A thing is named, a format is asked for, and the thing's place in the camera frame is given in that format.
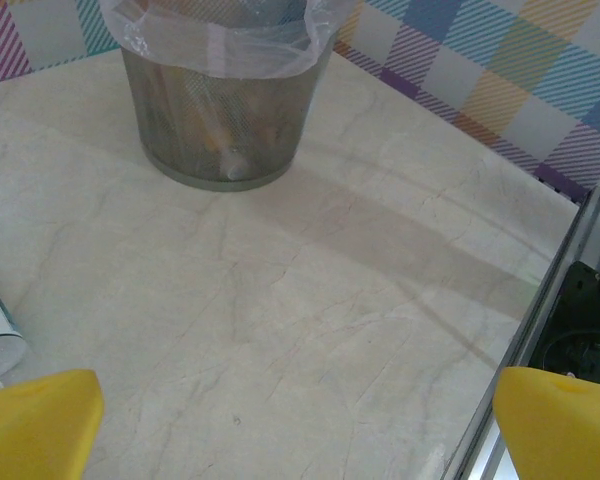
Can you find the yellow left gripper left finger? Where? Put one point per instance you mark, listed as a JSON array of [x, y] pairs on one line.
[[40, 425]]

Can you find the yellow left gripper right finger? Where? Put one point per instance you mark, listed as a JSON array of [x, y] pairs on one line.
[[560, 430]]

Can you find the grey metal mesh bin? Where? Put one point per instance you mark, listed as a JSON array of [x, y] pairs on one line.
[[220, 130]]

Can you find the clear plastic bin liner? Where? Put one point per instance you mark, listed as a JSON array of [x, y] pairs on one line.
[[230, 50]]

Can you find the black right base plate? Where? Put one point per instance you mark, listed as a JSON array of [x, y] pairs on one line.
[[580, 320]]

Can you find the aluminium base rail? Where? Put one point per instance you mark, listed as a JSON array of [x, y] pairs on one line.
[[537, 310]]

